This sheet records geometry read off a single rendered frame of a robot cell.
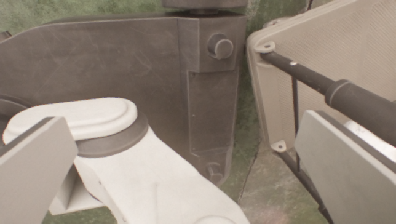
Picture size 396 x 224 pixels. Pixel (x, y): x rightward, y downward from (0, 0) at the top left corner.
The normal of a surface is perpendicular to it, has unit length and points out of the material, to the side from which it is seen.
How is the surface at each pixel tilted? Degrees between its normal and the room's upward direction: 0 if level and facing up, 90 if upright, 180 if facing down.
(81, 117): 90
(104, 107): 90
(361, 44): 0
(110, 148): 46
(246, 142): 0
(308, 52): 0
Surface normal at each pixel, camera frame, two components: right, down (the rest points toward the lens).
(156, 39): 0.23, 0.51
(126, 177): 0.00, -0.85
